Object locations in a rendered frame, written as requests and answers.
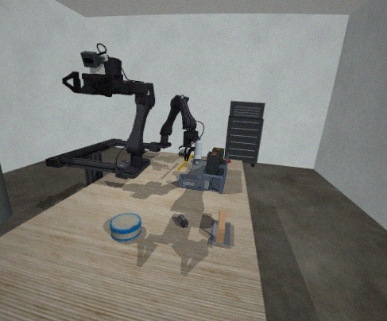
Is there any white bottle with blue cap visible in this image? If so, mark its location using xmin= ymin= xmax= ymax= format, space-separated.
xmin=194 ymin=138 xmax=203 ymax=159

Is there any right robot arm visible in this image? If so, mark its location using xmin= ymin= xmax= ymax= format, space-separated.
xmin=80 ymin=51 xmax=155 ymax=175

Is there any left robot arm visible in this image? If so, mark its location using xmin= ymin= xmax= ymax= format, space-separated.
xmin=156 ymin=95 xmax=199 ymax=146

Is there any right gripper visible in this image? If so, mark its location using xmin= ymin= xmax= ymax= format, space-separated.
xmin=62 ymin=64 xmax=114 ymax=97

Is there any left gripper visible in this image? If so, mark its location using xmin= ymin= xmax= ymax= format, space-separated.
xmin=179 ymin=140 xmax=195 ymax=162

